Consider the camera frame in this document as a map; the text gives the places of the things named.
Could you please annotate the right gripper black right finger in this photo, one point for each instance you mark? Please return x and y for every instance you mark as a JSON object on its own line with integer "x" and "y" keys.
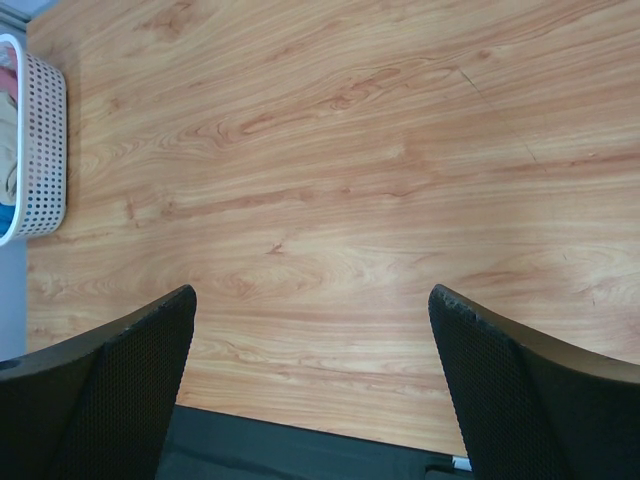
{"x": 531, "y": 406}

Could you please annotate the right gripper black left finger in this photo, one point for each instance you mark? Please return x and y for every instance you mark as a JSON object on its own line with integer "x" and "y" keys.
{"x": 98, "y": 405}

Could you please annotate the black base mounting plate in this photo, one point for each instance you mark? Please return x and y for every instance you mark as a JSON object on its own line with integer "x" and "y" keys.
{"x": 207, "y": 445}

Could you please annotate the teal shirt in basket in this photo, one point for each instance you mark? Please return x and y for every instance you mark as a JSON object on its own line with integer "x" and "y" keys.
{"x": 6, "y": 218}

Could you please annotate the beige shirt in basket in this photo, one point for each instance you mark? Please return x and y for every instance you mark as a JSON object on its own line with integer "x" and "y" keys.
{"x": 8, "y": 150}

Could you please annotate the white plastic laundry basket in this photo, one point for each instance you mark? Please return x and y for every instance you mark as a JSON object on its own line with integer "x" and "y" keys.
{"x": 41, "y": 144}

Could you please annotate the pink shirt in basket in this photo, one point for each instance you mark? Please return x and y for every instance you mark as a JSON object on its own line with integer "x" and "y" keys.
{"x": 8, "y": 81}

